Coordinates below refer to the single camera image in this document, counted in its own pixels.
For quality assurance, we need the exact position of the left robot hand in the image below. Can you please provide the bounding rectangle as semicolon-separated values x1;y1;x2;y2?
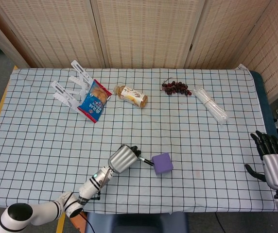
107;144;142;174

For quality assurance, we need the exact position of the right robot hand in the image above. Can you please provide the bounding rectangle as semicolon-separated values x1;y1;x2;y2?
244;130;278;191

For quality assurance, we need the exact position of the green marker with black cap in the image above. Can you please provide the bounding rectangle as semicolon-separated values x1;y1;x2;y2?
138;157;154;166

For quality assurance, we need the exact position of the purple cube block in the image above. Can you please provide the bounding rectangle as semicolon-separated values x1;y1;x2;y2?
151;152;174;176

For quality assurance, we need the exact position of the checkered grid tablecloth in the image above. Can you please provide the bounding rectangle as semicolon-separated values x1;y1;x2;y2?
0;63;277;215

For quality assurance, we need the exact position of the plastic bottle with yellow label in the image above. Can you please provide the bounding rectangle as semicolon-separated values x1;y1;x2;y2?
114;84;148;109

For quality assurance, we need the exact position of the blue cookie snack bag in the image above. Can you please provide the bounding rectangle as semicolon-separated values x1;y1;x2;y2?
77;79;113;124

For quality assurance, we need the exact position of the blue chair seat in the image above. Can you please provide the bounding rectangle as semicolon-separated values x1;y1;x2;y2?
85;212;189;233

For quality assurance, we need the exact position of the orange block on floor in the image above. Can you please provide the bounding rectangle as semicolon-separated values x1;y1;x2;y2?
70;213;87;231

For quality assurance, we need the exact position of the dark red grape bunch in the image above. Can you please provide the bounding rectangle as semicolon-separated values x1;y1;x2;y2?
161;77;192;96

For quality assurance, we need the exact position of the clear plastic straw bundle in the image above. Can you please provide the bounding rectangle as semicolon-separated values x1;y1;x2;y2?
192;88;229;125

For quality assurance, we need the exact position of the beige woven folding screen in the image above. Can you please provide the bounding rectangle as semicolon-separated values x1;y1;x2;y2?
0;0;278;102

